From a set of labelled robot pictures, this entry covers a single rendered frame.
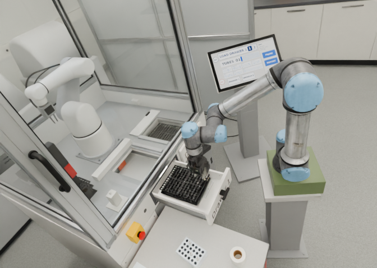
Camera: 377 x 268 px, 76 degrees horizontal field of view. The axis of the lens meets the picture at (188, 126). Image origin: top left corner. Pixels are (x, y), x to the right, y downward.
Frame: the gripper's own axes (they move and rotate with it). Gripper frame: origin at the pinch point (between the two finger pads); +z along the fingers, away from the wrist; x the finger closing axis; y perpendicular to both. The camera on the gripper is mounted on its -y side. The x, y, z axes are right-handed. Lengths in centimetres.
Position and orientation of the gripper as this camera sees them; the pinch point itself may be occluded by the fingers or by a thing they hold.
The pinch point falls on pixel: (203, 174)
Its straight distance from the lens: 130.1
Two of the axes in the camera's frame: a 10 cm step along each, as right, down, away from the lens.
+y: -4.5, 6.4, -6.2
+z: 2.0, 7.5, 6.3
